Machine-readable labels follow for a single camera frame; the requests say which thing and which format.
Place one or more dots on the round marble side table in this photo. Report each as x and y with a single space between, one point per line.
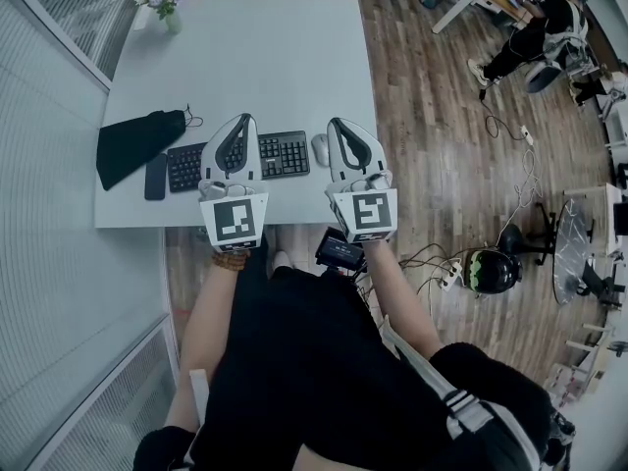
571 253

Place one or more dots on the black stool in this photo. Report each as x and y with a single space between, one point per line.
511 237

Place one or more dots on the black glossy helmet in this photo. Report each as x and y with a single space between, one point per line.
493 272

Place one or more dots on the person's left hand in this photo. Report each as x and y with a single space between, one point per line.
223 189

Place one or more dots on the person's white shoe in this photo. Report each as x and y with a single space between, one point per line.
281 262

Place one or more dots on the black monitor device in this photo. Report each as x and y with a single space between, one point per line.
341 250

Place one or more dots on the teal round bin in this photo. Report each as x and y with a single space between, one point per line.
431 2

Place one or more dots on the person's black clothing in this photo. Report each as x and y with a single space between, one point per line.
314 385

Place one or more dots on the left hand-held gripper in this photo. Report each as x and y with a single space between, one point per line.
235 221

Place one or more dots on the black keyboard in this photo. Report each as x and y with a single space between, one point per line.
284 155

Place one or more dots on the white power strip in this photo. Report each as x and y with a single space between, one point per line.
526 133
452 275

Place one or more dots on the grey shell chair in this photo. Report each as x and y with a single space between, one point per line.
542 76

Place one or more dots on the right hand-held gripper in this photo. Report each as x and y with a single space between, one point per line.
365 216

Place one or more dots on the person's right hand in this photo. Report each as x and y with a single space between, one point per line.
365 183

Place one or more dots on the person's right forearm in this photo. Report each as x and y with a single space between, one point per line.
397 292

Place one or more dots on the black smartphone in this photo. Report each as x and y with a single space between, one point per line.
156 177

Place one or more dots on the person's left forearm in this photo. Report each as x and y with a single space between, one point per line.
206 336

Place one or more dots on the grey computer mouse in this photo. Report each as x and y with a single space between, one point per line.
320 151

